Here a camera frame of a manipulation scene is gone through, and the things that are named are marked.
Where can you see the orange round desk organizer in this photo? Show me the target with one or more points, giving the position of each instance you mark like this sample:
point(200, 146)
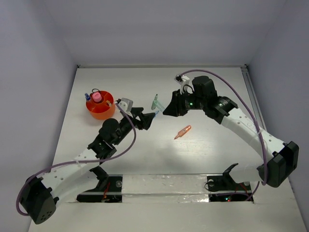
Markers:
point(100, 110)

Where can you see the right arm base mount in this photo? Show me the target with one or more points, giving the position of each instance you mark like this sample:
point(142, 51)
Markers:
point(222, 188)

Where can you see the green highlighter pen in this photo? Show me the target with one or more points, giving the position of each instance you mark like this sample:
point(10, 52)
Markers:
point(156, 104)

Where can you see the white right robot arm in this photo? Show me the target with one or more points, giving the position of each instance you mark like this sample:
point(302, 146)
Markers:
point(279, 159)

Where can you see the clear glue bottle blue cap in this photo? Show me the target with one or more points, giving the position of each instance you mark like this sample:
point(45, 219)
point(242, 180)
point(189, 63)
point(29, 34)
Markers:
point(87, 97)

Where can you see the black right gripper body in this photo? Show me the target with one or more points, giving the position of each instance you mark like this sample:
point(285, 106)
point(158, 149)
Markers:
point(192, 102)

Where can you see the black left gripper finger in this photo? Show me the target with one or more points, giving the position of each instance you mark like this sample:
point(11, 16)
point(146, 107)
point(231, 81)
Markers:
point(147, 119)
point(136, 111)

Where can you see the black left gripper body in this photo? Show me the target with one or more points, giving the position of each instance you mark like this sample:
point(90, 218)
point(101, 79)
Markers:
point(125, 126)

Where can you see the pink cap crayon bottle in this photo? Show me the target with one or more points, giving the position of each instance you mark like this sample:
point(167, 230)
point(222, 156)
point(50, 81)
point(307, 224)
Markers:
point(97, 97)

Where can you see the orange highlighter pen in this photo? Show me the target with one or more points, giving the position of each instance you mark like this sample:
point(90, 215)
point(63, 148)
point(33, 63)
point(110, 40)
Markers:
point(182, 132)

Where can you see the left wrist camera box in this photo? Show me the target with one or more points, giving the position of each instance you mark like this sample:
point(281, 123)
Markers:
point(125, 104)

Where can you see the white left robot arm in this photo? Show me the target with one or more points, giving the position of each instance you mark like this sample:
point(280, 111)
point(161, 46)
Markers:
point(48, 188)

